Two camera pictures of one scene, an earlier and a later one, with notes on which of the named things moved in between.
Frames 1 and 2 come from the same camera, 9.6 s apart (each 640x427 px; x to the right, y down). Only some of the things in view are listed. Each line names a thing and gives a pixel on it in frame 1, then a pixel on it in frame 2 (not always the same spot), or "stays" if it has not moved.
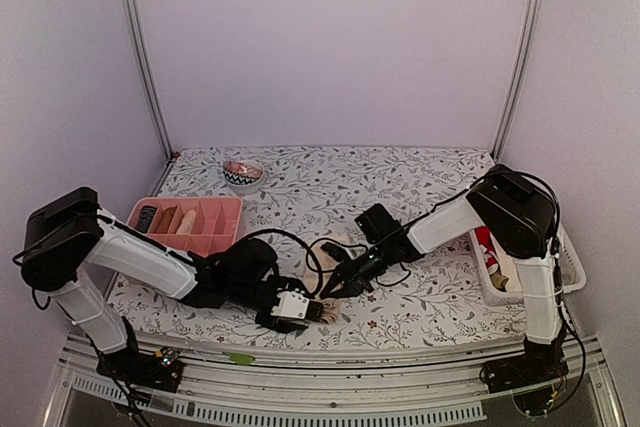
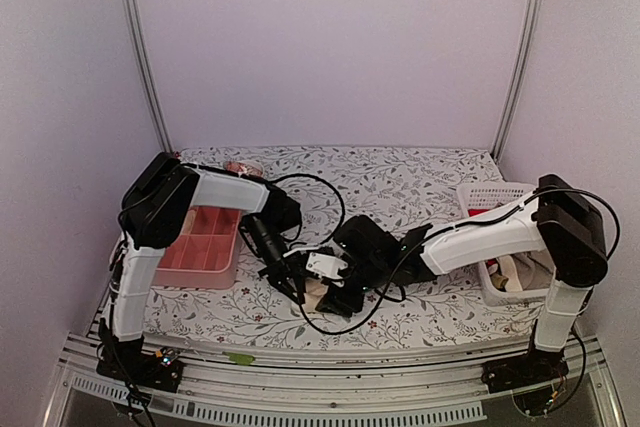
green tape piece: (240, 359) stays
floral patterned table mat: (306, 198) stays
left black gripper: (279, 326) → (284, 271)
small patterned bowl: (243, 176) stays
